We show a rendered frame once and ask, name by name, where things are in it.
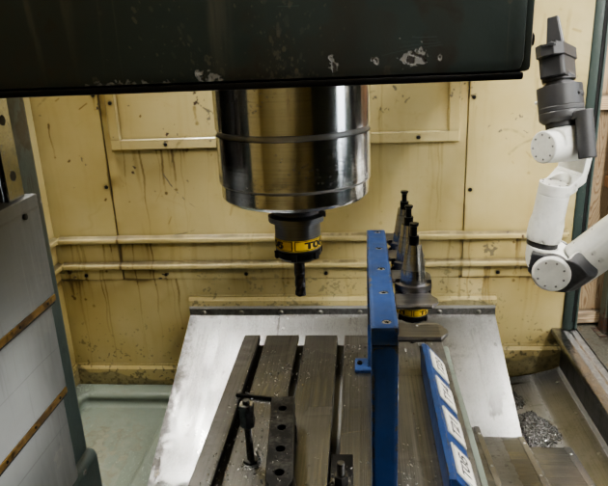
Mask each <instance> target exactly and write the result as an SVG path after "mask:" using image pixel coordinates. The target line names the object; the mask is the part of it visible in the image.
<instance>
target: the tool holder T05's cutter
mask: <svg viewBox="0 0 608 486"><path fill-rule="evenodd" d="M294 276H295V282H294V283H295V295H296V296H298V297H302V296H305V295H306V289H305V262H304V263H294Z"/></svg>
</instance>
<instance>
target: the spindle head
mask: <svg viewBox="0 0 608 486"><path fill-rule="evenodd" d="M534 12H535V0H0V98H15V97H42V96H68V95H120V94H147V93H173V92H200V91H227V90H254V89H281V88H307V87H334V86H360V85H387V84H413V83H440V82H467V81H493V80H520V79H522V78H523V72H522V71H526V70H528V69H529V68H530V65H531V52H532V46H533V45H534V43H535V34H534V33H533V25H534Z"/></svg>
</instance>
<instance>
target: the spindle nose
mask: <svg viewBox="0 0 608 486"><path fill-rule="evenodd" d="M211 93H212V105H213V116H214V127H215V130H216V132H217V133H216V134H215V138H216V149H217V161H218V172H219V182H220V184H221V185H222V194H223V199H224V200H225V201H226V202H228V203H229V204H231V205H233V206H235V207H238V208H241V209H246V210H251V211H258V212H269V213H299V212H312V211H321V210H326V209H332V208H337V207H341V206H345V205H348V204H351V203H355V202H357V201H359V200H361V199H362V198H363V197H364V196H365V195H366V194H367V193H368V192H369V178H370V176H371V128H370V127H369V124H370V123H371V85H360V86H334V87H307V88H281V89H254V90H227V91H211Z"/></svg>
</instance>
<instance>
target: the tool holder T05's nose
mask: <svg viewBox="0 0 608 486"><path fill-rule="evenodd" d="M321 252H322V245H321V246H320V248H319V249H318V250H316V251H313V252H310V253H305V254H287V253H282V252H279V251H278V250H277V249H276V251H274V253H275V257H276V258H280V259H281V260H283V261H285V262H290V263H304V262H309V261H312V260H314V259H318V258H319V255H320V254H321Z"/></svg>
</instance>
